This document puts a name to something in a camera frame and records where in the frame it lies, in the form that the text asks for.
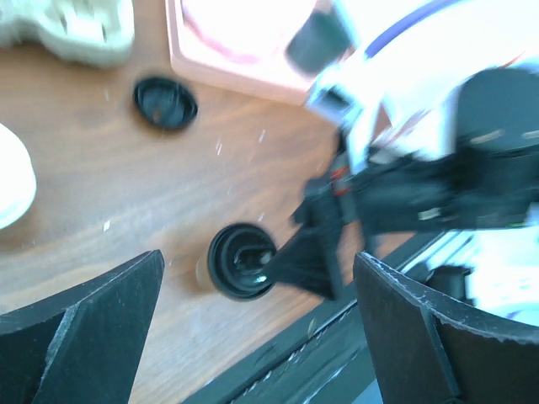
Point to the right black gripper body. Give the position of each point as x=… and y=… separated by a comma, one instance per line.
x=407, y=194

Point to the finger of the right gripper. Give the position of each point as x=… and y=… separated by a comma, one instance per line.
x=309, y=260

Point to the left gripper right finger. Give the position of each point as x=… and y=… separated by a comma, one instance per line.
x=455, y=336

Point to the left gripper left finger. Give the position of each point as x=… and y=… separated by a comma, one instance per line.
x=84, y=344

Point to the black cup lid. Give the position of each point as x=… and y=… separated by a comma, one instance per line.
x=235, y=260
x=165, y=103

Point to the brown paper cup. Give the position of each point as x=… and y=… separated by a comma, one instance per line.
x=203, y=276

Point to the stack of paper cups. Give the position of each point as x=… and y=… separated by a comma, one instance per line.
x=18, y=180

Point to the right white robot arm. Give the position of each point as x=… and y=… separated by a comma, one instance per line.
x=438, y=131

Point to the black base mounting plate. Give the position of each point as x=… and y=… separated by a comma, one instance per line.
x=324, y=357

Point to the dark green mug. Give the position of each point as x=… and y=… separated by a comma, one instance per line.
x=321, y=41

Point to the pink plastic tray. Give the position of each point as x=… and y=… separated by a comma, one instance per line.
x=240, y=45

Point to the cardboard cup carrier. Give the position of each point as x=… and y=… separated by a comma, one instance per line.
x=95, y=33

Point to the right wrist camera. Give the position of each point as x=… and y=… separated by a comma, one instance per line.
x=349, y=96

